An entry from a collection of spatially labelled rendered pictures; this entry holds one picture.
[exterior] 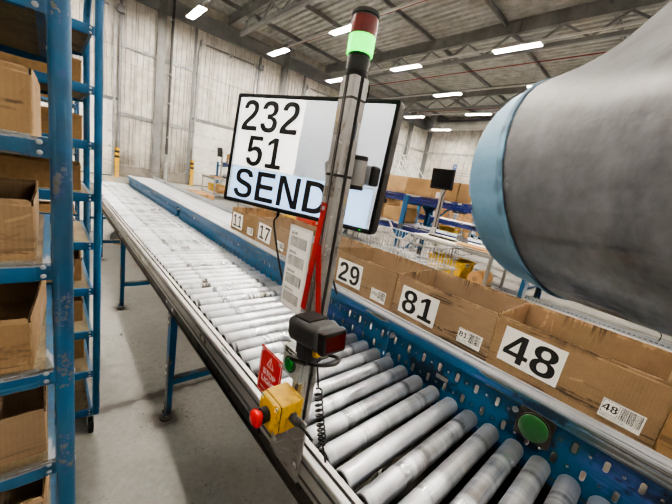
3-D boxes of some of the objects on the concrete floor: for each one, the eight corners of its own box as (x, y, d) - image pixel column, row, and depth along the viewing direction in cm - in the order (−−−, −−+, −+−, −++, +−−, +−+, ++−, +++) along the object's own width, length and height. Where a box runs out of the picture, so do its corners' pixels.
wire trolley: (441, 335, 329) (467, 240, 307) (405, 343, 296) (431, 237, 274) (374, 296, 412) (390, 219, 390) (340, 299, 379) (355, 215, 357)
